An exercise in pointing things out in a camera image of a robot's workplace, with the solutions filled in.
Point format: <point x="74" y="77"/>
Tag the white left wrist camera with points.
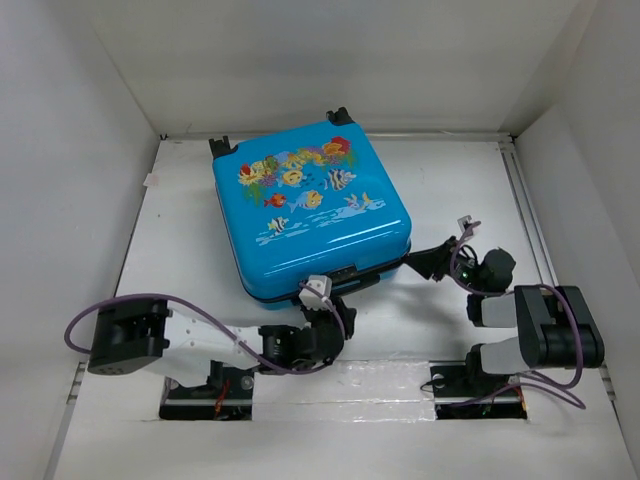
<point x="315" y="292"/>

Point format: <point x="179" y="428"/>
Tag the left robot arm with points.
<point x="147" y="332"/>

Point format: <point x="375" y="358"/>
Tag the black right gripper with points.
<point x="429" y="260"/>

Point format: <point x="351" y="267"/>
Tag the blue hard-shell suitcase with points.
<point x="313" y="200"/>

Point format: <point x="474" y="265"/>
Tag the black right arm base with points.
<point x="457" y="396"/>

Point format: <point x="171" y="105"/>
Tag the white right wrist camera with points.
<point x="468" y="226"/>

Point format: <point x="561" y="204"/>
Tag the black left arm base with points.
<point x="226" y="395"/>

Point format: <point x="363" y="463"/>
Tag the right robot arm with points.
<point x="556" y="337"/>

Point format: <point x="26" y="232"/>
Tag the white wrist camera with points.
<point x="315" y="292"/>
<point x="468" y="226"/>

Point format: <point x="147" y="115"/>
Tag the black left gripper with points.
<point x="347" y="314"/>

